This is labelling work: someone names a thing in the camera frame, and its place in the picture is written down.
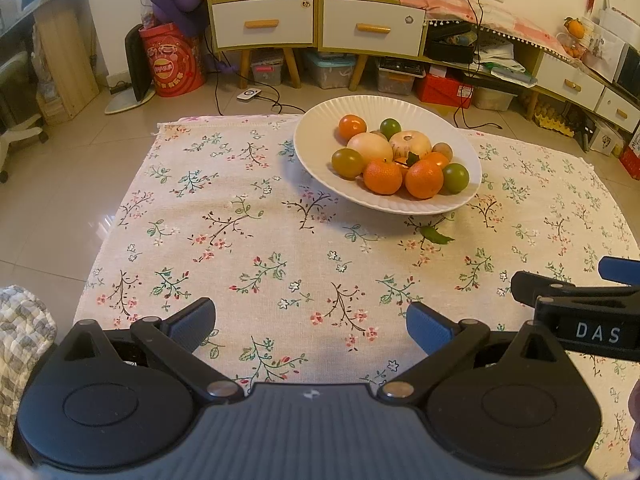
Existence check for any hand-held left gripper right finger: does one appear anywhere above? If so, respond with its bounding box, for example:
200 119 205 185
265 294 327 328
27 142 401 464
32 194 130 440
377 301 571 402

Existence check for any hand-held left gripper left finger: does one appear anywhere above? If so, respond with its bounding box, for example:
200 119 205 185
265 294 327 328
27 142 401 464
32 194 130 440
55 297 246 402

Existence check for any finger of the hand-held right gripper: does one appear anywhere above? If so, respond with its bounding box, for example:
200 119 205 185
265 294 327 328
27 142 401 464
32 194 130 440
511 270 640 306
599 256 640 281

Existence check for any leafy orange tangerine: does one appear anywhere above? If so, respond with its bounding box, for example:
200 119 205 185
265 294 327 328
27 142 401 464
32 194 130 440
404 151 445 200

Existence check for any greenish orange tangerine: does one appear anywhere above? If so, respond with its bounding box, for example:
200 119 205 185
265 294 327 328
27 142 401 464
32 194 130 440
331 148 365 180

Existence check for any yellow pomegranate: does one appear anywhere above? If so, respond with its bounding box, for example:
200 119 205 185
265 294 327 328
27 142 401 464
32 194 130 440
389 130 433 161

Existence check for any pale yellow round fruit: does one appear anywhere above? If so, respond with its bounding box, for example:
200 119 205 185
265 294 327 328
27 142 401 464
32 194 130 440
346 132 395 166

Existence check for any white ribbed bowl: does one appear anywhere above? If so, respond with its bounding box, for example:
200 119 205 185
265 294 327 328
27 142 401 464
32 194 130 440
293 95 483 216

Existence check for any floral tablecloth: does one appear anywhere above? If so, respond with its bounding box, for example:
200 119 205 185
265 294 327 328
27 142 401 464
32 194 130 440
72 114 640 480

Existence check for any loose green leaf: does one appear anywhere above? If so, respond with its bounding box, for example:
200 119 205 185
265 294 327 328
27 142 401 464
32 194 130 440
419 226 456 245

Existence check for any red printed carton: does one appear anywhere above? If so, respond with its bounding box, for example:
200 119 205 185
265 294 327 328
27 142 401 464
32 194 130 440
619 124 640 181

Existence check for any white printed carton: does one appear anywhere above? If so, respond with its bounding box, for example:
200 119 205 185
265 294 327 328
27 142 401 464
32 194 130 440
589 120 627 157

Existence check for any yellow egg tray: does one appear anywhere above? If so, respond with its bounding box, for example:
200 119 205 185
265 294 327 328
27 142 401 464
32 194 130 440
531 104 577 138

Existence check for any white sideboard drawer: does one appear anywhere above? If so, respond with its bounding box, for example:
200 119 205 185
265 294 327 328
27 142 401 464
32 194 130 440
595 86 640 134
534 54 606 112

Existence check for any grey checked cloth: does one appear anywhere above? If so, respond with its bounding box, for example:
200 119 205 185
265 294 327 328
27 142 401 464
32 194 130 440
0 285 58 461

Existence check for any low yellow white sideboard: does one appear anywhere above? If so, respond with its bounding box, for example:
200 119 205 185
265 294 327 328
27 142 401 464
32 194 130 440
424 19 640 135

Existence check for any black white appliance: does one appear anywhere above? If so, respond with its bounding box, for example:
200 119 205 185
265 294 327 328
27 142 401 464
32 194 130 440
612 42 640 102

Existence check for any clear storage bin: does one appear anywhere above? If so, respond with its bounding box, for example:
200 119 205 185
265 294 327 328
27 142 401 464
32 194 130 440
375 56 422 97
472 85 519 112

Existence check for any red cardboard box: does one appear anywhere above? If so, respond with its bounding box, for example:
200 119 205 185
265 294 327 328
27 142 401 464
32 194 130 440
415 73 476 110

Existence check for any orange fruit ornament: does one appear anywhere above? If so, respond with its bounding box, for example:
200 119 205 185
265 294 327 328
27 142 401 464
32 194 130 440
556 16 590 59

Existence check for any white office chair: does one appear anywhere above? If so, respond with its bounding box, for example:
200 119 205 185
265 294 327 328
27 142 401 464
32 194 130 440
0 50 51 184

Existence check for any black bag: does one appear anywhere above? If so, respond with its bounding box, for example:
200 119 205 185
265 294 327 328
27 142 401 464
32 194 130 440
425 21 479 65

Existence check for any red printed bucket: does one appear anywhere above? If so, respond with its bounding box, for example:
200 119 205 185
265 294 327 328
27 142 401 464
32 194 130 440
138 22 206 97

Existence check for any small clear storage box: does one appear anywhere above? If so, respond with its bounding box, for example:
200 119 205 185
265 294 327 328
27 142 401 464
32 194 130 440
250 50 286 87

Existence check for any black panel white base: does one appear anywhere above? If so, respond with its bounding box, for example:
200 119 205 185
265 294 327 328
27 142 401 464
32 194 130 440
104 23 157 115

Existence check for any pink tasselled cloth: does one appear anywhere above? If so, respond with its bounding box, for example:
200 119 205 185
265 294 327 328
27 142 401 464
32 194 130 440
384 0 570 57

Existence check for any clear bin blue lid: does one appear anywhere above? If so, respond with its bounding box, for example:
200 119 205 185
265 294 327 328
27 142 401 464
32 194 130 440
301 50 357 91

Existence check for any wooden board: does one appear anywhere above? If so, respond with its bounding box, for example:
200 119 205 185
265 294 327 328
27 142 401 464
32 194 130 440
31 0 101 125

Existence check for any yellow white drawer cabinet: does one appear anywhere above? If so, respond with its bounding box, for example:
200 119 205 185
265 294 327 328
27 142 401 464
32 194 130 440
202 0 427 91

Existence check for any white drawer wooden handle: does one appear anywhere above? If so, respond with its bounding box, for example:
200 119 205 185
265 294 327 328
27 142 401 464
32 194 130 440
211 0 315 47
322 0 426 57

